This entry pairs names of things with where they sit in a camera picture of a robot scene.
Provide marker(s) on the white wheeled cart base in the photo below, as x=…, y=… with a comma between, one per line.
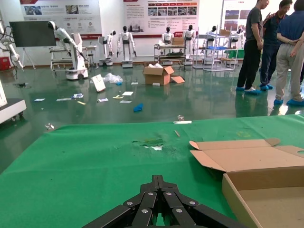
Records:
x=10, y=108

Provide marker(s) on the white paper sheet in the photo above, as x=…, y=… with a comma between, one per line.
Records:
x=127, y=93

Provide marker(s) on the man navy polo shirt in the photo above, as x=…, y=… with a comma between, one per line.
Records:
x=270, y=47

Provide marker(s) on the small brown cardboard box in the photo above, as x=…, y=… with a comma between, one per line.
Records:
x=224, y=32
x=178, y=40

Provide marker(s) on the loose cardboard flap piece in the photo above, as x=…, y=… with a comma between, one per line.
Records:
x=177, y=79

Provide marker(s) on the blue plastic tray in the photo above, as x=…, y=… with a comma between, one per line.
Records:
x=216, y=48

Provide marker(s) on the red box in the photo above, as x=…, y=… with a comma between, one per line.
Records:
x=4, y=63

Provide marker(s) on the black monitor on stand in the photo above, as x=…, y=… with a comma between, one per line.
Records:
x=32, y=33

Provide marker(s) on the white industrial robot arm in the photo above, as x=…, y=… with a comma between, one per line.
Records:
x=10, y=50

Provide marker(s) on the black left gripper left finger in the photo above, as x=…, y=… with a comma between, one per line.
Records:
x=142, y=202

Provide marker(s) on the blue crumpled cloth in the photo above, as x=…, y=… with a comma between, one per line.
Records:
x=138, y=107

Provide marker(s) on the cardboard box with round hole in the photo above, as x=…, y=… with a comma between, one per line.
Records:
x=249, y=156

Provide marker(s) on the white humanoid robot on column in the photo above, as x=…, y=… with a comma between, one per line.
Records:
x=76, y=54

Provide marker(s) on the long thin wooden stick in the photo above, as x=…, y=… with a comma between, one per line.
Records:
x=177, y=133

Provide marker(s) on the person blue shirt beige trousers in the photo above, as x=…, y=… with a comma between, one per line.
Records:
x=288, y=59

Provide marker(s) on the green covered table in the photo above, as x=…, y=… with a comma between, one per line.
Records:
x=236, y=54

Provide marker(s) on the metal shelf cart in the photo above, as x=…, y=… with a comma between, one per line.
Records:
x=169, y=54

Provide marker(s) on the man grey shirt black trousers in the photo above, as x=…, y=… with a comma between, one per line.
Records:
x=253, y=35

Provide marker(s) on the tipped white carton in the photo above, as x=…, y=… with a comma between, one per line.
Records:
x=98, y=83

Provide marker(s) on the white metal rack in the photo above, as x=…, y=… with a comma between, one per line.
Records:
x=218, y=59

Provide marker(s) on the open cardboard shipping box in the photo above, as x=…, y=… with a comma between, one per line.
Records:
x=155, y=76

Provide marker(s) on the wall poster with photo row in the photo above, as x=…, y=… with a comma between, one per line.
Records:
x=161, y=16

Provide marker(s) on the standing display poster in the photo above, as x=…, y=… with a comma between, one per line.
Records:
x=235, y=14

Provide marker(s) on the clear plastic bag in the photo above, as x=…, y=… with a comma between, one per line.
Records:
x=112, y=78

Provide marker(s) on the green table cloth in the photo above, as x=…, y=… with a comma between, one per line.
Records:
x=71, y=166

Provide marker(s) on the white frame workbench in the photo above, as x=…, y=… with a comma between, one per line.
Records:
x=57, y=55

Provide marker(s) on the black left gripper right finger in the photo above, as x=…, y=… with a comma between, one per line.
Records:
x=177, y=202

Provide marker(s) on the yellow paper strip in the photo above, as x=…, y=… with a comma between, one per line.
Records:
x=81, y=102
x=118, y=97

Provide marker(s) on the wall poster with red header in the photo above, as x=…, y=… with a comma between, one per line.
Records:
x=59, y=16

